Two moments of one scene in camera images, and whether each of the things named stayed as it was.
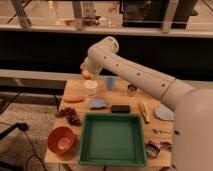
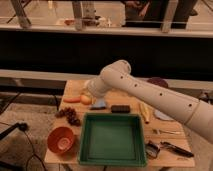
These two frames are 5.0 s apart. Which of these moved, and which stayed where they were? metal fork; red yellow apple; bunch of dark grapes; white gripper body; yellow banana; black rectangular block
Moved: white gripper body; red yellow apple
Stayed: yellow banana; black rectangular block; bunch of dark grapes; metal fork
